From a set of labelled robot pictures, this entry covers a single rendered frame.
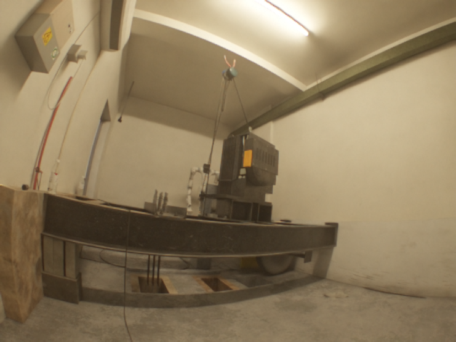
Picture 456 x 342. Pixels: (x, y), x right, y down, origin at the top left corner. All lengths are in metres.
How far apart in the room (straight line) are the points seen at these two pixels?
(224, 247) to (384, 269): 1.64
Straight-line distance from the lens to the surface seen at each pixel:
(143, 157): 4.07
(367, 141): 2.49
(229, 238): 1.46
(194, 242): 1.35
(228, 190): 2.11
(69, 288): 1.38
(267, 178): 2.03
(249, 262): 2.73
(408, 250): 2.17
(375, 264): 2.27
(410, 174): 2.26
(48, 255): 1.38
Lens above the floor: 0.73
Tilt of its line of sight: 12 degrees up
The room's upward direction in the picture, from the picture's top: 6 degrees clockwise
